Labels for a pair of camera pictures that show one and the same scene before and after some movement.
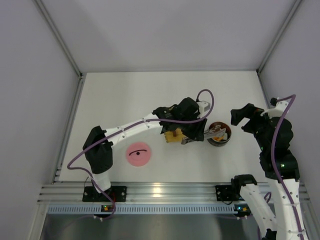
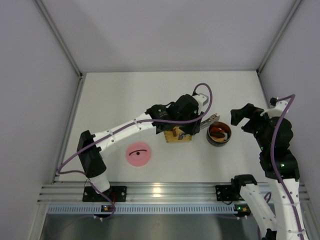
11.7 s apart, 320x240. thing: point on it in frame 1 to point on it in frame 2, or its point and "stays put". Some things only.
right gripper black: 250,120 stays put
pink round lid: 138,154 stays put
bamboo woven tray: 170,138 stays put
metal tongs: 217,131 to 212,118
